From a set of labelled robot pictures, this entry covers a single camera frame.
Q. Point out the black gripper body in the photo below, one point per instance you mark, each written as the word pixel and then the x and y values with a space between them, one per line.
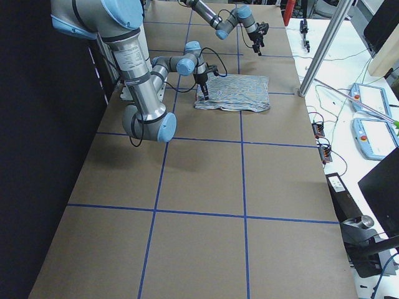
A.
pixel 201 79
pixel 254 38

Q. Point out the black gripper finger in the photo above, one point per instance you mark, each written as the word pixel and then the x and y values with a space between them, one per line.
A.
pixel 257 49
pixel 204 92

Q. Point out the navy white striped polo shirt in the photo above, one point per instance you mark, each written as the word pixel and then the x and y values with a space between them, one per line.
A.
pixel 235 93

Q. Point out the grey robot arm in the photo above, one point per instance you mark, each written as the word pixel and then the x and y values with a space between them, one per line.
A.
pixel 118 24
pixel 240 16

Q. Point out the red cylinder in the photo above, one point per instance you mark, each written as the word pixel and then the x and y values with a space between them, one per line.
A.
pixel 290 4

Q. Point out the black clamp rod tool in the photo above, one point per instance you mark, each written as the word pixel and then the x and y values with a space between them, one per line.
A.
pixel 304 30

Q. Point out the silver reacher grabber tool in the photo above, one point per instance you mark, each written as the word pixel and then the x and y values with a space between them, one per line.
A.
pixel 359 103

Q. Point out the blue teach pendant far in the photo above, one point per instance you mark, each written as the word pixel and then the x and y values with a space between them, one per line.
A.
pixel 374 97

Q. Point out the blue teach pendant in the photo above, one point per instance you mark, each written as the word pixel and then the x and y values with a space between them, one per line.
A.
pixel 375 139
pixel 374 97

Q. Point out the black monitor far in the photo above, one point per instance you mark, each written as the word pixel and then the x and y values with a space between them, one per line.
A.
pixel 381 25

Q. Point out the black monitor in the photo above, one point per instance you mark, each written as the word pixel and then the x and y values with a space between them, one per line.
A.
pixel 381 25
pixel 380 190

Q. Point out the blue teach pendant near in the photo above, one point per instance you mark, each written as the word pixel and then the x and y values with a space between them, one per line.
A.
pixel 375 139

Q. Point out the black power strip box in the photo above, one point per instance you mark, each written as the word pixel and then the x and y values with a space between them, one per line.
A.
pixel 344 204

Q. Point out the black monitor near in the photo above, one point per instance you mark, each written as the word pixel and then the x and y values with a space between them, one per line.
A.
pixel 380 190

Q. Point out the aluminium frame post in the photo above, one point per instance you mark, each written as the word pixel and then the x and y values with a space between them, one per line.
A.
pixel 328 38

